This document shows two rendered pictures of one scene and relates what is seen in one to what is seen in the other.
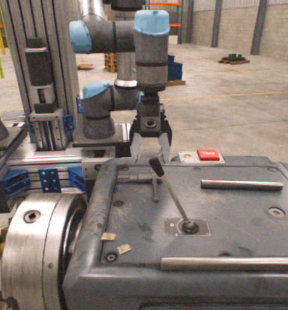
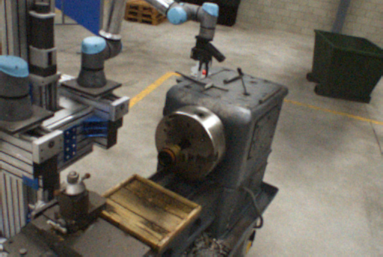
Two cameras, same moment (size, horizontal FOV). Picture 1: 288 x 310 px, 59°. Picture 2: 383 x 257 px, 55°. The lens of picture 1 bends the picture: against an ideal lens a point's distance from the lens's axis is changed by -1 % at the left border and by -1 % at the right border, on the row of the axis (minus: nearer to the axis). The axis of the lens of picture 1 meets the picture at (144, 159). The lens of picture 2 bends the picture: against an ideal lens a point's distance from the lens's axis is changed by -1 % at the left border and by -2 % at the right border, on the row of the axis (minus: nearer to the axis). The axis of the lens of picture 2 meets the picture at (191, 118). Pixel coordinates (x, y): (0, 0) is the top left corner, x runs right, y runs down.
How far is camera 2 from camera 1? 1.60 m
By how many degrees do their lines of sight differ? 56
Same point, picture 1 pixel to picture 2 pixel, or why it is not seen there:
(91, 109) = (98, 61)
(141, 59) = (211, 26)
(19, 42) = (20, 7)
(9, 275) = (215, 140)
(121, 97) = (114, 48)
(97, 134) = (103, 82)
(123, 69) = (117, 26)
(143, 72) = (211, 32)
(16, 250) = (211, 129)
